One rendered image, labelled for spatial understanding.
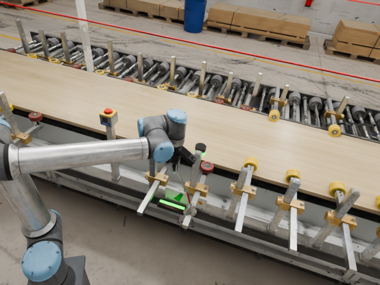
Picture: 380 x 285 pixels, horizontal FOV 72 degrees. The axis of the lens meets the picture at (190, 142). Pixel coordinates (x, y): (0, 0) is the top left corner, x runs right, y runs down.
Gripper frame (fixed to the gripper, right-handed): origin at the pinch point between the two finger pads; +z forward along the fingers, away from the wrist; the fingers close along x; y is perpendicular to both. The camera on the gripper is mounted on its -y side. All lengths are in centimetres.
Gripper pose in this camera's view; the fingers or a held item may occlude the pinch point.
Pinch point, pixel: (176, 172)
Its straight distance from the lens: 138.1
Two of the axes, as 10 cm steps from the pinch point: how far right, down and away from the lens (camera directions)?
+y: -9.5, -2.7, 1.7
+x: -3.1, 5.8, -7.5
